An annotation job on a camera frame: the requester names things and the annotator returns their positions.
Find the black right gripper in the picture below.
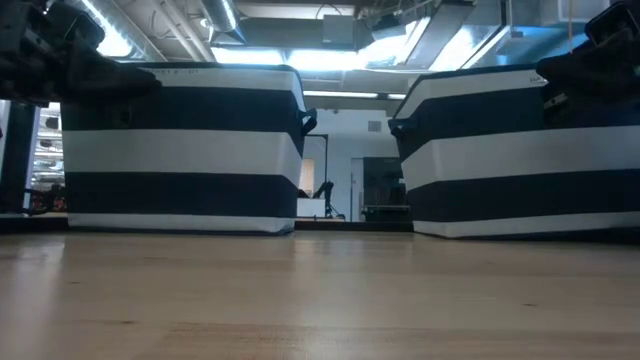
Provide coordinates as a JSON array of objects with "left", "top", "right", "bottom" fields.
[{"left": 536, "top": 27, "right": 640, "bottom": 130}]

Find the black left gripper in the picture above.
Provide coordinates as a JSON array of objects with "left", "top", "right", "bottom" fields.
[{"left": 0, "top": 0, "right": 163, "bottom": 107}]

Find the navy white striped fabric bin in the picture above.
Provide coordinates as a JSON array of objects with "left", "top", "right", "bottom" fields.
[
  {"left": 59, "top": 61, "right": 319, "bottom": 236},
  {"left": 387, "top": 63, "right": 640, "bottom": 241}
]

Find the dark cabinet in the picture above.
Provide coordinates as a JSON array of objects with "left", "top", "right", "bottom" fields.
[{"left": 362, "top": 157, "right": 414, "bottom": 224}]

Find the long ceiling strip light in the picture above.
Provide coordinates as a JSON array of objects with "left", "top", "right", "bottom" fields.
[{"left": 303, "top": 90, "right": 407, "bottom": 100}]

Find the grey ceiling unit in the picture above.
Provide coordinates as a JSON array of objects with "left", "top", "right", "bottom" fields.
[{"left": 322, "top": 13, "right": 362, "bottom": 51}]

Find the white box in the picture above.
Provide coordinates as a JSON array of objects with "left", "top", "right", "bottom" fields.
[{"left": 297, "top": 198, "right": 327, "bottom": 219}]

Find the black tripod stand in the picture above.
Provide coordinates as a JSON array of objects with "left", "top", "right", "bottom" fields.
[{"left": 312, "top": 180, "right": 346, "bottom": 220}]

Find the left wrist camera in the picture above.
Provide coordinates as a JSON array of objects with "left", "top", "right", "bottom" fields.
[{"left": 59, "top": 3, "right": 107, "bottom": 51}]

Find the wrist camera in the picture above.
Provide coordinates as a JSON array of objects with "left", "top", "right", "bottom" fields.
[
  {"left": 59, "top": 3, "right": 107, "bottom": 51},
  {"left": 583, "top": 1, "right": 640, "bottom": 47}
]

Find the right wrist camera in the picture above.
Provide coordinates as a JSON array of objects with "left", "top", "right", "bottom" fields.
[{"left": 583, "top": 1, "right": 640, "bottom": 47}]

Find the silver ceiling duct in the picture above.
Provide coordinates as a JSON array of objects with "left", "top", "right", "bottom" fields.
[{"left": 199, "top": 0, "right": 247, "bottom": 46}]

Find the black metal table frame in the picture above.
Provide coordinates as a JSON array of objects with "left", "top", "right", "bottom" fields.
[{"left": 0, "top": 213, "right": 414, "bottom": 234}]

